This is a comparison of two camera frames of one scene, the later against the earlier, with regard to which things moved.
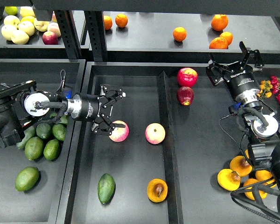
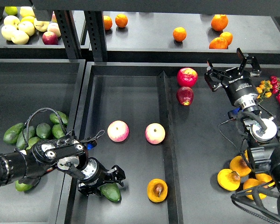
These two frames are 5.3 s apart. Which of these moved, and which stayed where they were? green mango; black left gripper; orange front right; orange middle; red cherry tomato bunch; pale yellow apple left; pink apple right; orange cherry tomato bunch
Moved: green mango; black left gripper
Stayed: orange middle; orange front right; pale yellow apple left; orange cherry tomato bunch; red cherry tomato bunch; pink apple right
